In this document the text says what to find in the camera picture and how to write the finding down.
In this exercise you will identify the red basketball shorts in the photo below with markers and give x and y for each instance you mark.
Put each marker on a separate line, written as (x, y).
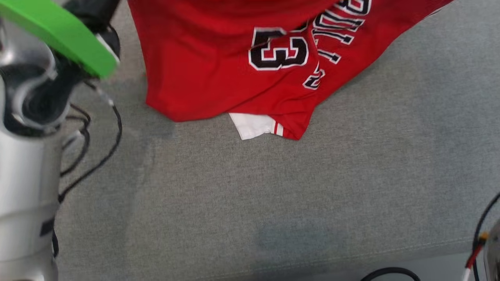
(203, 58)

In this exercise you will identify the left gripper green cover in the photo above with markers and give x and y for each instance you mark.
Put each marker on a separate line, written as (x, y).
(58, 27)

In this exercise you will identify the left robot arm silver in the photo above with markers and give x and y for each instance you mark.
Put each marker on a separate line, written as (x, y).
(23, 187)

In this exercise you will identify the grey fabric sofa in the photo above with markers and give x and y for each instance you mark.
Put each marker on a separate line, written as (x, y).
(273, 187)

